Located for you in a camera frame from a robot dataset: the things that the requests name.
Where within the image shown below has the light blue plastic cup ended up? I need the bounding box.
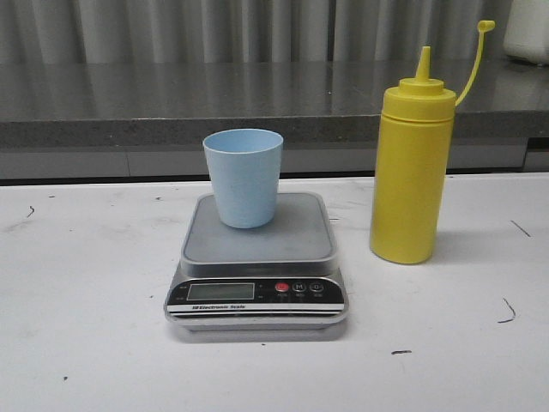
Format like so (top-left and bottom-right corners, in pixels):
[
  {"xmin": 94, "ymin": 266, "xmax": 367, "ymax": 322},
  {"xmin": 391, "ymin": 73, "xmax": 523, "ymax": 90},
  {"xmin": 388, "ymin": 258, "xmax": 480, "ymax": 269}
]
[{"xmin": 202, "ymin": 129, "xmax": 284, "ymax": 228}]

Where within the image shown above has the white container in background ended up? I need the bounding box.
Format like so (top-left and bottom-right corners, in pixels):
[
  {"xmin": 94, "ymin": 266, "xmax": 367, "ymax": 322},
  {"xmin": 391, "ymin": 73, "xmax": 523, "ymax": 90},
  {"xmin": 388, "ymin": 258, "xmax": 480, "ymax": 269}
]
[{"xmin": 503, "ymin": 0, "xmax": 548, "ymax": 65}]

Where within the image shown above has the yellow squeeze bottle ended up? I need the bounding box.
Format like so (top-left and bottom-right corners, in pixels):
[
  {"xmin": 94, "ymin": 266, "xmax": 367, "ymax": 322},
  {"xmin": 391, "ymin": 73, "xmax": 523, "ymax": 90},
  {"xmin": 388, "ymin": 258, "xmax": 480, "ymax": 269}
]
[{"xmin": 370, "ymin": 20, "xmax": 496, "ymax": 264}]

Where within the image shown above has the silver electronic kitchen scale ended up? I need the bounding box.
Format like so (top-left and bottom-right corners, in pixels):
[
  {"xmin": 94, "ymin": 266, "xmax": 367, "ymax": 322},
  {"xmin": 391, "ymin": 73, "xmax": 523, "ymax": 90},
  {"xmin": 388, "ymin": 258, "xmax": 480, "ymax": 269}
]
[{"xmin": 164, "ymin": 191, "xmax": 350, "ymax": 343}]

